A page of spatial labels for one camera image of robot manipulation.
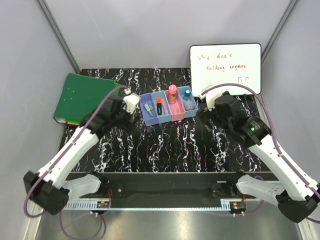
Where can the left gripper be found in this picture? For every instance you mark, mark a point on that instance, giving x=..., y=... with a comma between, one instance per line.
x=128, y=117

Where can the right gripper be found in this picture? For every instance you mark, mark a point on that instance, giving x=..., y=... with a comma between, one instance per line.
x=208, y=114

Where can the green highlighter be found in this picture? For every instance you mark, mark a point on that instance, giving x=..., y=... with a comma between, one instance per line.
x=149, y=108

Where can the light blue end bin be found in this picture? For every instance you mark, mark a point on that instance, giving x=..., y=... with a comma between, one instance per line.
x=188, y=114

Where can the clear glitter jar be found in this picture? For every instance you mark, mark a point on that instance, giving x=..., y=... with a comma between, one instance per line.
x=189, y=105

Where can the small blue-capped bottle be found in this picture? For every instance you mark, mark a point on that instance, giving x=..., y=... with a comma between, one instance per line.
x=187, y=94

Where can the orange black marker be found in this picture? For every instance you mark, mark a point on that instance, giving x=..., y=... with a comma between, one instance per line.
x=159, y=106

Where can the pink rectangular bin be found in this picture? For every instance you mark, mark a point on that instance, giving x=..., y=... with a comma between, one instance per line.
x=177, y=109

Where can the pink highlighter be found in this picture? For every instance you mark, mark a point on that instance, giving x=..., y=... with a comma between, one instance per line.
x=164, y=106

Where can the pink-capped colourful bottle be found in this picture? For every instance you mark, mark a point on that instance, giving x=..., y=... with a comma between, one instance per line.
x=172, y=94

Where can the purple rectangular bin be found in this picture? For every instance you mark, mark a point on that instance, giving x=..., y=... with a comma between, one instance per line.
x=148, y=120

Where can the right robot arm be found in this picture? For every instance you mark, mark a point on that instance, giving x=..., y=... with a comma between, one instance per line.
x=296, y=195

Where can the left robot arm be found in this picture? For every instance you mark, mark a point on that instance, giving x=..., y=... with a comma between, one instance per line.
x=49, y=187

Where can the light green folder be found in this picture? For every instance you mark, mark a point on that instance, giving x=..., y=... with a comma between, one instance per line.
x=116, y=93

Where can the black marble mat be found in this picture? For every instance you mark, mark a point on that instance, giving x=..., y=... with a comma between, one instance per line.
x=186, y=146

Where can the dark green binder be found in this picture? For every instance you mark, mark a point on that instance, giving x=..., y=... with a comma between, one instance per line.
x=80, y=95

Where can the white dry-erase board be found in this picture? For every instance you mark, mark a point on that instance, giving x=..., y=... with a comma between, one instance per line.
x=212, y=65

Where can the red folder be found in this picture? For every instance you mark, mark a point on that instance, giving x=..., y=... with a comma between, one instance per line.
x=72, y=123

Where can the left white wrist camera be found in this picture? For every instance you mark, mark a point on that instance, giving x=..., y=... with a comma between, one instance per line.
x=131, y=100

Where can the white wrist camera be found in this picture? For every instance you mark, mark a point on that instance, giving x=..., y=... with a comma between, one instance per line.
x=210, y=97
x=131, y=100

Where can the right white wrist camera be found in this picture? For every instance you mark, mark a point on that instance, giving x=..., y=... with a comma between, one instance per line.
x=210, y=97

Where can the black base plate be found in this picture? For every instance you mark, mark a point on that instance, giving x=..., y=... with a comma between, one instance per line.
x=191, y=190

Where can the aluminium rail frame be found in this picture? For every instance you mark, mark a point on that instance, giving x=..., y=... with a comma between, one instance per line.
x=171, y=209

